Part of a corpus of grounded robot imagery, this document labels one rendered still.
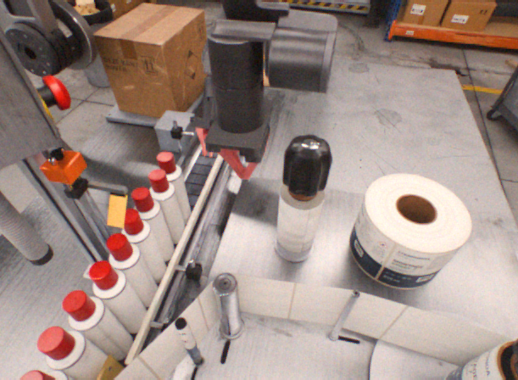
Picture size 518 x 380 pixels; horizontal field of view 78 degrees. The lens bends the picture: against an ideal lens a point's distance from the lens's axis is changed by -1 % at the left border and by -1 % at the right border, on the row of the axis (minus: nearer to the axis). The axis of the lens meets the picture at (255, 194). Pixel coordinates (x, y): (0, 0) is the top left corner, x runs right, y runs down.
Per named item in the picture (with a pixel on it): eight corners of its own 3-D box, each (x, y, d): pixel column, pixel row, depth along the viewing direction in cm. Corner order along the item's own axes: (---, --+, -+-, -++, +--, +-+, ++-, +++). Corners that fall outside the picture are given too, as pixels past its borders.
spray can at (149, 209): (165, 267, 71) (142, 208, 56) (147, 257, 72) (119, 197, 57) (180, 249, 74) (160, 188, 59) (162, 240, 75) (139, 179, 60)
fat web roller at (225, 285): (240, 343, 60) (236, 300, 46) (217, 337, 61) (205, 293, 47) (246, 319, 63) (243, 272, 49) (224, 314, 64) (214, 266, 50)
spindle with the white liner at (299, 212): (310, 265, 71) (336, 166, 49) (271, 257, 72) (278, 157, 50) (314, 232, 77) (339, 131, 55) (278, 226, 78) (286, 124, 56)
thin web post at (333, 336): (337, 343, 60) (363, 300, 46) (327, 340, 60) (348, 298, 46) (338, 332, 61) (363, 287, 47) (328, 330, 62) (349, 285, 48)
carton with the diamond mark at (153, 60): (177, 122, 112) (161, 44, 92) (119, 110, 117) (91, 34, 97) (212, 81, 131) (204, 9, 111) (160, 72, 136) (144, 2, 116)
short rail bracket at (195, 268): (203, 294, 72) (195, 268, 63) (190, 292, 72) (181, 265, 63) (207, 282, 74) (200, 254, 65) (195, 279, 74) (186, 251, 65)
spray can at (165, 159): (192, 226, 78) (176, 164, 63) (169, 227, 78) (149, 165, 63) (193, 210, 82) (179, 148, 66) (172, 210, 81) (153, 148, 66)
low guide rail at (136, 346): (133, 368, 56) (130, 365, 54) (127, 366, 56) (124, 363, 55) (260, 73, 126) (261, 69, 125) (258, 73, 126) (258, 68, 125)
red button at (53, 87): (35, 90, 32) (64, 80, 34) (23, 76, 34) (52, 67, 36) (52, 121, 35) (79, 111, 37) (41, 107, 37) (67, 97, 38)
